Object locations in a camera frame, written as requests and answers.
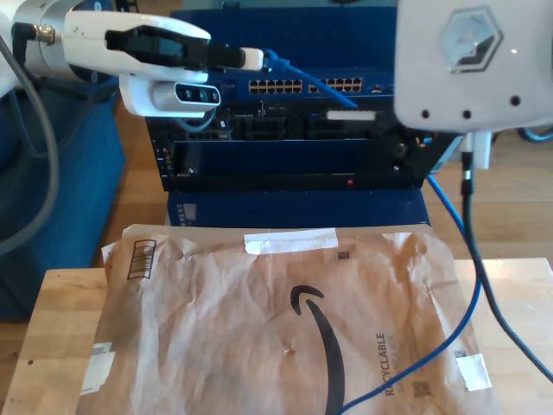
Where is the short black wrist cable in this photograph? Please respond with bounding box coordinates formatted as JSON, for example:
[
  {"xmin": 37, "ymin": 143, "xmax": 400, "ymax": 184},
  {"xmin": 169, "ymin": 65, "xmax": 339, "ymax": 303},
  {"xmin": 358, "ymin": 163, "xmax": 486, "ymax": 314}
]
[{"xmin": 10, "ymin": 22, "xmax": 44, "ymax": 87}]

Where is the black rack server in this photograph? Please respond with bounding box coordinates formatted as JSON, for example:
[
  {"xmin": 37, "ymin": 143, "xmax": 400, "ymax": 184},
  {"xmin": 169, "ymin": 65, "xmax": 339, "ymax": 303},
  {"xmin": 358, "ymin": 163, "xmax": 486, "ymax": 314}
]
[{"xmin": 144, "ymin": 97, "xmax": 403, "ymax": 144}]

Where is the blue network switch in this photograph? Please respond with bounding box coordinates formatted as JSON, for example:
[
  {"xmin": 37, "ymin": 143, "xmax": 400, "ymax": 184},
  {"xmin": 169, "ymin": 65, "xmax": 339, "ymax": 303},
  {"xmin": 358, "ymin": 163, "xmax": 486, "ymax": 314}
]
[{"xmin": 159, "ymin": 6, "xmax": 401, "ymax": 104}]

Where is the black perforated rack post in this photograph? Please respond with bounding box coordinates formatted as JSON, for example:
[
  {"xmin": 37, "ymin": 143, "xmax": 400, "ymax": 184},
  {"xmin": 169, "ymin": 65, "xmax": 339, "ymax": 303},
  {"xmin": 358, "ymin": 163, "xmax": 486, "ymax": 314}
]
[{"xmin": 114, "ymin": 0, "xmax": 175, "ymax": 192}]

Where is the black camera cable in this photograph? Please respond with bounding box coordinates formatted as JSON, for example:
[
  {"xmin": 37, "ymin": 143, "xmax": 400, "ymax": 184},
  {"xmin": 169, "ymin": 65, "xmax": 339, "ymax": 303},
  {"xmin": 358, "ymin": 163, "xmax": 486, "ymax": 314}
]
[{"xmin": 459, "ymin": 150, "xmax": 553, "ymax": 386}]

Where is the blue network cable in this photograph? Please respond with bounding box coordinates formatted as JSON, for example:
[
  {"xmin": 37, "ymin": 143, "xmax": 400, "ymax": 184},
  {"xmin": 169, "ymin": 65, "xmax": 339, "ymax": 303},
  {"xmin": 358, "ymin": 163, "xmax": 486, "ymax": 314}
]
[{"xmin": 261, "ymin": 47, "xmax": 484, "ymax": 415}]

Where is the black rack tray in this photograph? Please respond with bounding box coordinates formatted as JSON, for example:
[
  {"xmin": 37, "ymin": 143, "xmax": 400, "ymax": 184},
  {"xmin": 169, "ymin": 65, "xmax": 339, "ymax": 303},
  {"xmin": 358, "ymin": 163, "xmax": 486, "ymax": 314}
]
[{"xmin": 159, "ymin": 137, "xmax": 428, "ymax": 192}]

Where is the long white tape strip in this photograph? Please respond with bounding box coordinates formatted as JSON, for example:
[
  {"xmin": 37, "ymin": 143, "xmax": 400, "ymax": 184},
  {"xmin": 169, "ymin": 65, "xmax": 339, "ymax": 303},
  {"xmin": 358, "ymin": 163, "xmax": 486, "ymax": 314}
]
[{"xmin": 244, "ymin": 227, "xmax": 339, "ymax": 255}]

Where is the blue box under rack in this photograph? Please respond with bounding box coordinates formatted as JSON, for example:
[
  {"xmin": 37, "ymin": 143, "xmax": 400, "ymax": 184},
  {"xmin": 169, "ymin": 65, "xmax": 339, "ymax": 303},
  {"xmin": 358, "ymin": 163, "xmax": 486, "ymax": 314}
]
[{"xmin": 166, "ymin": 189, "xmax": 433, "ymax": 228}]

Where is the blue sofa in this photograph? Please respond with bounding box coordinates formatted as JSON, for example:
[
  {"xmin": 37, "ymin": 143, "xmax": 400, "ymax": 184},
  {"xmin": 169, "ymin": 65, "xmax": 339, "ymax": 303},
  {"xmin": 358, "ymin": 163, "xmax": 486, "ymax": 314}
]
[{"xmin": 0, "ymin": 81, "xmax": 127, "ymax": 323}]

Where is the white shipping label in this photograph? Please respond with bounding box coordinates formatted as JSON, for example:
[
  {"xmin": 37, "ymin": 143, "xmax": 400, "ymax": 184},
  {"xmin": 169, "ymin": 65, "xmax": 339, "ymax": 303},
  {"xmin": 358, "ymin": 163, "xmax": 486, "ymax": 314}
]
[{"xmin": 80, "ymin": 341, "xmax": 117, "ymax": 395}]

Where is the brown paper mailer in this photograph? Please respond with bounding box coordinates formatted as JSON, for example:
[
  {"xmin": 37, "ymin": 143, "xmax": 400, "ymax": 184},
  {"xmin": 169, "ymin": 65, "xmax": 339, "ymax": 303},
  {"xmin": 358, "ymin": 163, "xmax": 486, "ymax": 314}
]
[{"xmin": 77, "ymin": 222, "xmax": 498, "ymax": 415}]

